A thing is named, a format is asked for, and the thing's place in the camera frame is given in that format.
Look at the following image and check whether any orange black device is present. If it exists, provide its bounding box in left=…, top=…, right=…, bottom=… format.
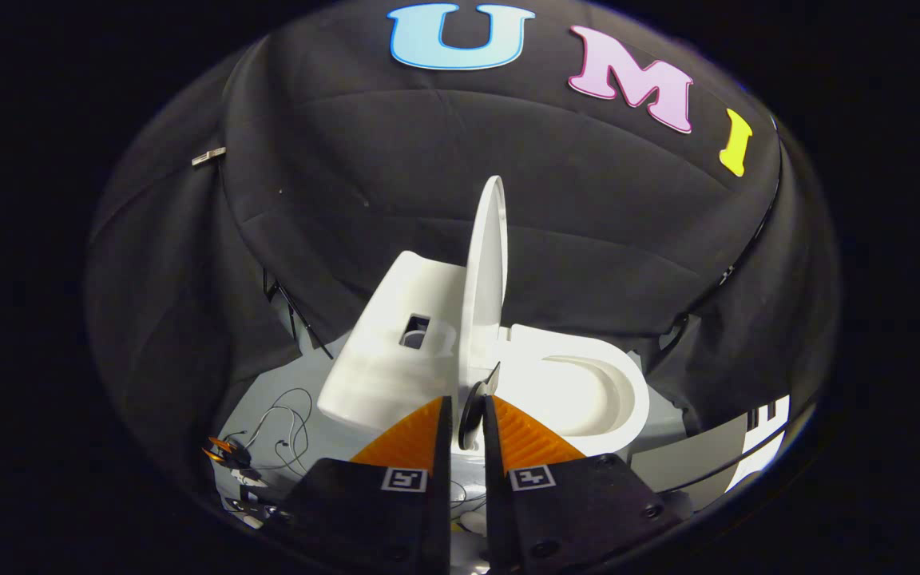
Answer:
left=203, top=435, right=253, bottom=472

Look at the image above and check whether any black backdrop cloth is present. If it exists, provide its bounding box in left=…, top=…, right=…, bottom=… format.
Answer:
left=85, top=0, right=840, bottom=496

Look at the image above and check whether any white toilet seat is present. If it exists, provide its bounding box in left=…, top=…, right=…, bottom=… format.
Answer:
left=498, top=323, right=651, bottom=458

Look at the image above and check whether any black lid lifter handle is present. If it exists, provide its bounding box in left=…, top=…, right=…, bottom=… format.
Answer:
left=458, top=362, right=502, bottom=452

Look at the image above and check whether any white toilet bowl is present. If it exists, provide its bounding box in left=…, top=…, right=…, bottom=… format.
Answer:
left=540, top=355, right=622, bottom=438

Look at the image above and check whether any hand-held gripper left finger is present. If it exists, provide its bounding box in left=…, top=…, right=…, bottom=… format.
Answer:
left=276, top=395, right=454, bottom=575

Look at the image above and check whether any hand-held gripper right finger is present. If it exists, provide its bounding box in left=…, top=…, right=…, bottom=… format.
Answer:
left=482, top=394, right=680, bottom=575

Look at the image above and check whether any thin grey cable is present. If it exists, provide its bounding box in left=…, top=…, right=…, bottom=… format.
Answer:
left=243, top=387, right=314, bottom=480

